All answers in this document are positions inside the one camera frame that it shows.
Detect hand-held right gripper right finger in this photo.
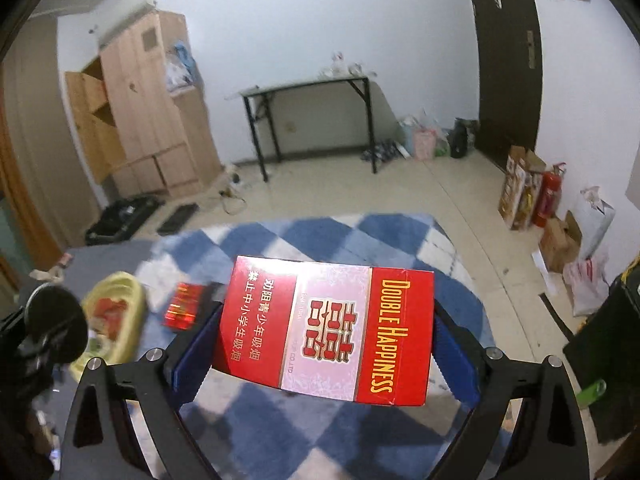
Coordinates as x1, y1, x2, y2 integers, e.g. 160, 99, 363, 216
432, 300, 593, 480

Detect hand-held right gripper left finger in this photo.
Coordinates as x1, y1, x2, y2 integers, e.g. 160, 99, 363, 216
52, 282, 226, 480

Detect shiny red gold-striped cigarette box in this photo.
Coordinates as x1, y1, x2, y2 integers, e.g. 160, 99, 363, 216
162, 281, 211, 332

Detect pale yellow plastic basin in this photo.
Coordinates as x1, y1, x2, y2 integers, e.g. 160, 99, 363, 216
70, 271, 148, 381

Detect red pink-banded cigarette box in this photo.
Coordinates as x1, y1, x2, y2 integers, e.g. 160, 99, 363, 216
211, 254, 436, 407

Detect black open case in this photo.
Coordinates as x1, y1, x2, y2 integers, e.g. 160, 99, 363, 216
85, 194, 166, 246

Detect black keyboard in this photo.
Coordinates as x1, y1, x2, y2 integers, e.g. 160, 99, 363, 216
157, 202, 199, 235

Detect orange curtain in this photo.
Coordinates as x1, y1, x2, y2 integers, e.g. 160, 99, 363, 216
0, 90, 63, 271

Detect green small item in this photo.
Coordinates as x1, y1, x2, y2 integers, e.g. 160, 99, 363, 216
577, 380, 607, 403

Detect brown cardboard box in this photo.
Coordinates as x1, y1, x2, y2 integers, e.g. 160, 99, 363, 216
539, 212, 583, 273

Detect white and pink plastic bag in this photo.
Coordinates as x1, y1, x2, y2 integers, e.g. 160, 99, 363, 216
562, 255, 611, 316

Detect blue checkered fleece blanket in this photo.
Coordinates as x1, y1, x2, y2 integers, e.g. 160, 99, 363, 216
135, 212, 516, 480

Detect black cabinet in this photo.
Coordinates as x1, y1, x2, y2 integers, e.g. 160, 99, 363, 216
562, 255, 640, 443

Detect colourful printed cardboard box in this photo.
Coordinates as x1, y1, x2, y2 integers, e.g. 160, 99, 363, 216
498, 145, 546, 231

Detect red fire extinguisher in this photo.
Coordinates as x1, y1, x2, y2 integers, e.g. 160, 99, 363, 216
532, 162, 566, 228

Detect white paper bag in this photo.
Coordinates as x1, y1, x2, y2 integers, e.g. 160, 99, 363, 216
575, 187, 616, 261

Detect dark shoes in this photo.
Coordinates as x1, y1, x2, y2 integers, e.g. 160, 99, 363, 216
361, 141, 401, 163

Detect black jug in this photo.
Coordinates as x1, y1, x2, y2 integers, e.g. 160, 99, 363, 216
450, 117, 476, 158

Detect light wooden wardrobe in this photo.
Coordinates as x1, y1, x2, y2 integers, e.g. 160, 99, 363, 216
65, 10, 223, 198

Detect blue and white bag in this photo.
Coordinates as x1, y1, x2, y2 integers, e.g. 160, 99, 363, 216
165, 42, 201, 96

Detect black-legged folding table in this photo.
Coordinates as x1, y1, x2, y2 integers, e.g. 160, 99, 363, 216
239, 74, 381, 183

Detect dark brown door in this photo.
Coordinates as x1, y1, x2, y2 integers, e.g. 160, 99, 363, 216
462, 0, 543, 173

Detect glassware on folding table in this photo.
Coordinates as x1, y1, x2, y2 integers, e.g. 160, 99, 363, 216
320, 52, 376, 78

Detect white power strip with cables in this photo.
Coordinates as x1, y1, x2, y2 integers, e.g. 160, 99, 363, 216
220, 165, 248, 216

